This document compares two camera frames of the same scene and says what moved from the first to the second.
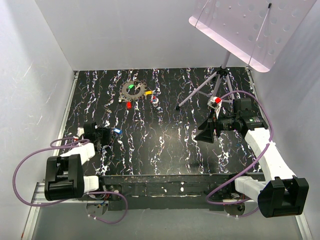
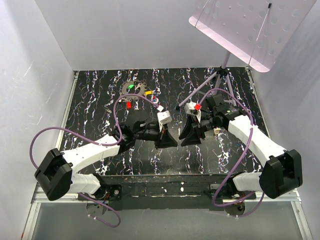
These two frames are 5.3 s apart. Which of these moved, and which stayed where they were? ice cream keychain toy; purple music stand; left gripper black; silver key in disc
Moved: left gripper black
Stayed: ice cream keychain toy; silver key in disc; purple music stand
